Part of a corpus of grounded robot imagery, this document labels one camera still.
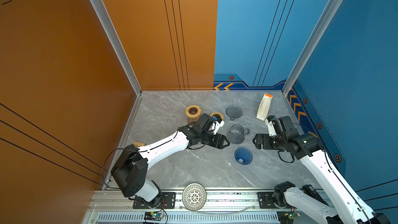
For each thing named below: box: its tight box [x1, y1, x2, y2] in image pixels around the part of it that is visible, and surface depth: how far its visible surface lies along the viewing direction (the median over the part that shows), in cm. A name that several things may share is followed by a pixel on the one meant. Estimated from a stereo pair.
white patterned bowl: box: [181, 182, 207, 212], surface depth 75 cm
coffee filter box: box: [256, 92, 274, 121], surface depth 104 cm
